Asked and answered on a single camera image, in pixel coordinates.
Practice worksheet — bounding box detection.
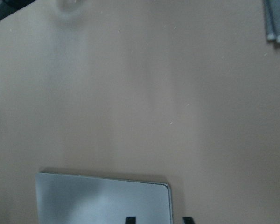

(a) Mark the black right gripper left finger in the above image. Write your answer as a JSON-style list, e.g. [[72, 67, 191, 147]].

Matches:
[[125, 217, 136, 224]]

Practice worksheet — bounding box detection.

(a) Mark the grey laptop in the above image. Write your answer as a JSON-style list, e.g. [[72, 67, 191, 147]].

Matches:
[[35, 172, 173, 224]]

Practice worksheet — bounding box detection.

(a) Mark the aluminium frame post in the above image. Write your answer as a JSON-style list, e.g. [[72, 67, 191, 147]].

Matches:
[[0, 0, 35, 20]]

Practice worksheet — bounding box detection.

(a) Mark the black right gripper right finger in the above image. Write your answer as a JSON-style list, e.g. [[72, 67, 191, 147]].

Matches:
[[182, 217, 195, 224]]

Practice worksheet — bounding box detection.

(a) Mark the folded grey cloth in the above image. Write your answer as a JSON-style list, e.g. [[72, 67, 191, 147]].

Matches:
[[263, 0, 280, 44]]

